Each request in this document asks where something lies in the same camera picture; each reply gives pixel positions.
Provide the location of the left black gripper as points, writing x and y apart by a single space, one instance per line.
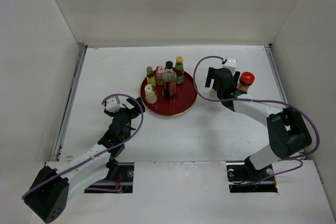
133 112

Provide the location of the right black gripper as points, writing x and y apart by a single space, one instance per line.
211 75

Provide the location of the yellow-lid spice shaker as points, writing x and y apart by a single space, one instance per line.
150 94

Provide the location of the grey-lid pepper grinder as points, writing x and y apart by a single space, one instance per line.
213 94

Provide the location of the small yellow-label oil bottle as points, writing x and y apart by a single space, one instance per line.
150 77

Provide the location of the green-label sauce bottle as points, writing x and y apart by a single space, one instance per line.
179 70

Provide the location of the pink-lid spice shaker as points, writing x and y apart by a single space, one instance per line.
159 75

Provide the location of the dark soy sauce bottle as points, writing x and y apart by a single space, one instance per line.
169 77

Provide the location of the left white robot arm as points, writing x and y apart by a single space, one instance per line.
53 188

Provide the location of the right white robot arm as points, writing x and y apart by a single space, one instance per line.
287 131

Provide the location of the round red lacquer tray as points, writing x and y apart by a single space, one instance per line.
182 101

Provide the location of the red-lid chili sauce jar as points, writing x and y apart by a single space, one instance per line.
246 79

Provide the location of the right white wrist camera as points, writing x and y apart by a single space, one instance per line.
230 64

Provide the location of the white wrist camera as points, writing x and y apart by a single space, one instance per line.
230 64
112 104

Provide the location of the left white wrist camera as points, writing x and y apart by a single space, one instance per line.
112 104

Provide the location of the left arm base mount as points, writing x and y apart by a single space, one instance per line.
118 181

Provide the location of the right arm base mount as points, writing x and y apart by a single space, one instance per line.
242 181

